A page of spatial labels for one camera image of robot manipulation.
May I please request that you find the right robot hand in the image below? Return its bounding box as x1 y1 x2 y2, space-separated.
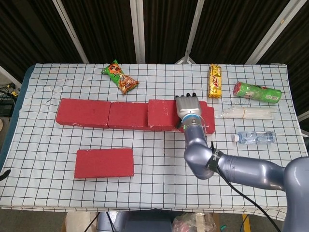
174 91 201 129

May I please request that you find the red brick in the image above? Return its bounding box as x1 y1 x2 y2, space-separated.
161 106 216 134
55 98 112 129
147 99 209 128
74 148 135 179
108 101 163 131

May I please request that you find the yellow biscuit pack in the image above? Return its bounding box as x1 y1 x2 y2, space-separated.
208 63 223 99

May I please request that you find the clear plastic straw bundle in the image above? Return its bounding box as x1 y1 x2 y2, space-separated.
214 107 278 120

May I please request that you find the green snack bag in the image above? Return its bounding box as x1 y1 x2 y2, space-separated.
100 59 140 95

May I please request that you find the green chip can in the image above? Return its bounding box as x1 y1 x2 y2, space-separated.
233 81 282 104

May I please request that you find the clear plastic water bottle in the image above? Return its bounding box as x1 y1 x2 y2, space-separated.
231 130 276 145

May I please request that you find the white checkered tablecloth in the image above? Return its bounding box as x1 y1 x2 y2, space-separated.
0 63 309 216

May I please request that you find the crumpled clear plastic bag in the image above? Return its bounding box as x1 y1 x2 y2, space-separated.
171 212 217 232

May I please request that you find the grey robot torso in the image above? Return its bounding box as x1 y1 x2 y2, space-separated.
96 211 173 232

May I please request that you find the white metal frame post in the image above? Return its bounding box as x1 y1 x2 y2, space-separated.
52 0 89 63
129 0 146 64
174 0 206 65
243 0 298 65

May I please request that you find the yellow black cable bundle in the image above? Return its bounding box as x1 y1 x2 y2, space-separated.
0 82 21 97

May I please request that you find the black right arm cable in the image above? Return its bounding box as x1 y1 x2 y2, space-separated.
205 141 282 232

